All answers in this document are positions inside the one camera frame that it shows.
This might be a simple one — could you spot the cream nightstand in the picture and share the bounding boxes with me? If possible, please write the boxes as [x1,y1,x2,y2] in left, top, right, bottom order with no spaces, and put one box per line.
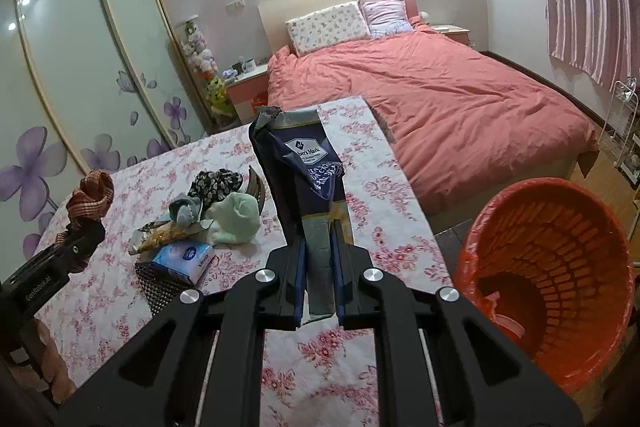
[432,24,472,48]

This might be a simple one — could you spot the beige snack wrapper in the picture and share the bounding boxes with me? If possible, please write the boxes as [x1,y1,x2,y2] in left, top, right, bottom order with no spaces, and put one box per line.
[127,219,211,256]

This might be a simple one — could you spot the pink duvet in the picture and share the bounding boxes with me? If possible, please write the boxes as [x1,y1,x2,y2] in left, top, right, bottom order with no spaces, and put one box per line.
[267,24,601,212]

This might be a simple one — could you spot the dark blue snack bag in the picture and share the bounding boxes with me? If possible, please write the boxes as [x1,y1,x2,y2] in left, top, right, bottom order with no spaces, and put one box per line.
[248,105,357,328]

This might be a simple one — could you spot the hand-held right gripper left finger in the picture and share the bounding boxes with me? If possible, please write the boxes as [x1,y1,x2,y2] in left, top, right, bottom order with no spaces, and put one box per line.
[52,240,308,427]

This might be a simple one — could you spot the yellow green plush toy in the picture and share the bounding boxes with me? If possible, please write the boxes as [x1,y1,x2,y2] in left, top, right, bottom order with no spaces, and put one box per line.
[207,77,234,118]

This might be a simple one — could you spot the plush toy bouquet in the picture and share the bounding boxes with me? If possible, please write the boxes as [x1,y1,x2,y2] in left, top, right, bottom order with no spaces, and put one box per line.
[182,22,219,76]

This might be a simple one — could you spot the blue tissue pack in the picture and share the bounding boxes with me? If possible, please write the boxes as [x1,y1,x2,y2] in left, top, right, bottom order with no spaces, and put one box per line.
[151,241,217,285]

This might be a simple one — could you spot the pink striped pillow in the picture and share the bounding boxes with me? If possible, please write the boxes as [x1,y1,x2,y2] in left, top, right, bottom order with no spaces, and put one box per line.
[360,0,416,38]

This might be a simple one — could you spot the pink and white nightstand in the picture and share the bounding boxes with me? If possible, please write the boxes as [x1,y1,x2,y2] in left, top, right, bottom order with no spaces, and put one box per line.
[225,66,271,124]

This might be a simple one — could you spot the white wire rack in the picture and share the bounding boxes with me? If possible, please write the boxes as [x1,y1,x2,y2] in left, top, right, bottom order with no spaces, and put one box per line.
[600,78,640,184]

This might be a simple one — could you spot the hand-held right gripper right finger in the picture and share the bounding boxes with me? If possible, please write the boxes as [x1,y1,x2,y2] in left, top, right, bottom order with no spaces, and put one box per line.
[330,221,586,427]

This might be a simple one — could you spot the flower print sliding wardrobe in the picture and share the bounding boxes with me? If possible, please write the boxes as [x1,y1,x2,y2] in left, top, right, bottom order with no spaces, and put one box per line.
[0,0,211,258]

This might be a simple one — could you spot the pink floral tablecloth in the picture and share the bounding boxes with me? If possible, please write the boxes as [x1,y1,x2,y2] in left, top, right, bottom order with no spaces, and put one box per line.
[32,96,453,427]

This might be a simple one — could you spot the light green sock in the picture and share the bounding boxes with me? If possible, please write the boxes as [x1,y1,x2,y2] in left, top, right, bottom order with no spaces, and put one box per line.
[205,192,261,248]

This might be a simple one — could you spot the white floral pillow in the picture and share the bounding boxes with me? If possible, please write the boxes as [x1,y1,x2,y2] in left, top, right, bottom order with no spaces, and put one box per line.
[285,0,372,56]

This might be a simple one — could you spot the brown knitted cloth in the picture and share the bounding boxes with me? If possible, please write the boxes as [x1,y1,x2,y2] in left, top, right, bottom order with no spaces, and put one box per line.
[52,170,115,258]

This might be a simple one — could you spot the orange trash bin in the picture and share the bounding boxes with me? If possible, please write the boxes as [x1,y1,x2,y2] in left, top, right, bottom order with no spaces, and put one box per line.
[454,178,636,403]

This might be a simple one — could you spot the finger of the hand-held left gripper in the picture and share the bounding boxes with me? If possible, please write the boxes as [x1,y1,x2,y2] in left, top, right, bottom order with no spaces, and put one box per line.
[59,221,107,277]

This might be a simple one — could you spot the black floral cloth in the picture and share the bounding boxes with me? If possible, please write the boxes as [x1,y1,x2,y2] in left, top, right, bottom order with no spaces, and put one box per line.
[187,169,244,212]

